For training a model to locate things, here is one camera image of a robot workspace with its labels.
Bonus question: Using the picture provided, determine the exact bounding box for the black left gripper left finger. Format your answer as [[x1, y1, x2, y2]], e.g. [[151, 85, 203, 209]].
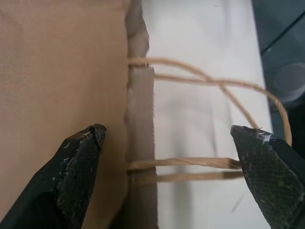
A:
[[0, 123, 107, 229]]

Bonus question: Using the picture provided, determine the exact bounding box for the brown paper bag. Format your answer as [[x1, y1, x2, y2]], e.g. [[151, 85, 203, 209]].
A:
[[0, 0, 293, 229]]

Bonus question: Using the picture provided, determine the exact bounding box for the dark grey round-cornered object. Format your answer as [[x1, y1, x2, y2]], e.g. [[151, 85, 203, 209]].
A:
[[251, 0, 305, 155]]

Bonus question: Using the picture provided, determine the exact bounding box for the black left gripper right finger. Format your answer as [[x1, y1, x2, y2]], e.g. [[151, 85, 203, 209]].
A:
[[230, 125, 305, 229]]

